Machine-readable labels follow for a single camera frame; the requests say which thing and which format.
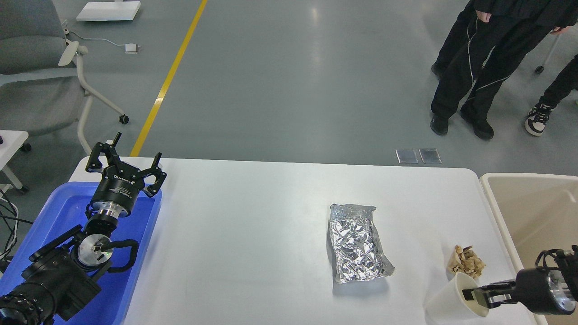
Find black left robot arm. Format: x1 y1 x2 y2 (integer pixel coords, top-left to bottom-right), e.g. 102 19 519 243
1 132 167 325

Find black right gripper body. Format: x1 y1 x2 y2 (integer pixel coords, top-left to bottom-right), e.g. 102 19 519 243
515 268 577 315

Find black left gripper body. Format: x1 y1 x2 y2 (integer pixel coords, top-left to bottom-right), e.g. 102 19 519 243
90 164 147 217

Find left metal floor plate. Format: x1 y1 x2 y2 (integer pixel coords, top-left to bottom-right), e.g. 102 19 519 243
396 149 419 164

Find blue plastic bin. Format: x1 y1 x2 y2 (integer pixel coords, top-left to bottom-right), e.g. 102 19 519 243
0 181 163 325

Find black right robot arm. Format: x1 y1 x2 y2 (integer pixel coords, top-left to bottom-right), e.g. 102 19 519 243
461 245 578 315

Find black cables on floor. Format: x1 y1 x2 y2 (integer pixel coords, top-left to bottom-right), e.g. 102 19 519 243
0 190 34 271

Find grey office chair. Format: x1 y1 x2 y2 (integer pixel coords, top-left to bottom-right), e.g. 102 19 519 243
0 0 129 153

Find person in black clothes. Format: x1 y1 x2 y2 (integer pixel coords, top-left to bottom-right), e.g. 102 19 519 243
431 0 577 140

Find metal floor plate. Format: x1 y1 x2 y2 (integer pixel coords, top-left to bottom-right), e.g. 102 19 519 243
396 149 419 164
418 148 442 164

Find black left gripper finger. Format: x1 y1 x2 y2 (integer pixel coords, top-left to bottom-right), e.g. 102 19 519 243
85 132 122 174
137 152 167 198

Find white side table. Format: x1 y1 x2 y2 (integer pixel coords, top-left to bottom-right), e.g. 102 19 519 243
0 130 28 194

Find crumpled brown paper ball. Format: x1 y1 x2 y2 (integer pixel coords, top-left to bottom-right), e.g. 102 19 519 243
447 245 486 279

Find right metal floor plate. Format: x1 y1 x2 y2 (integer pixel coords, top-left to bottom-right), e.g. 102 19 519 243
418 148 442 164

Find white paper cup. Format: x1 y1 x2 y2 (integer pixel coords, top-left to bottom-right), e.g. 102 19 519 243
424 272 489 325

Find white flat base plate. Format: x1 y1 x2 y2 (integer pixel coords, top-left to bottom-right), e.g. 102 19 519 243
75 1 142 21

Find crumpled aluminium foil bag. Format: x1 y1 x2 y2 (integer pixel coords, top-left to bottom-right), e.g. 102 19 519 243
328 204 396 284

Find person with black-white sneaker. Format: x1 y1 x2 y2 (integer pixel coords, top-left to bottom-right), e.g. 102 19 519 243
524 55 578 136

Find white power adapter with cable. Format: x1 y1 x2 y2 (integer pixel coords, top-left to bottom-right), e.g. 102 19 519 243
64 28 140 54

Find beige plastic bin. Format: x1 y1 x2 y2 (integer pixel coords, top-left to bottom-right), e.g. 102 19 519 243
480 173 578 325

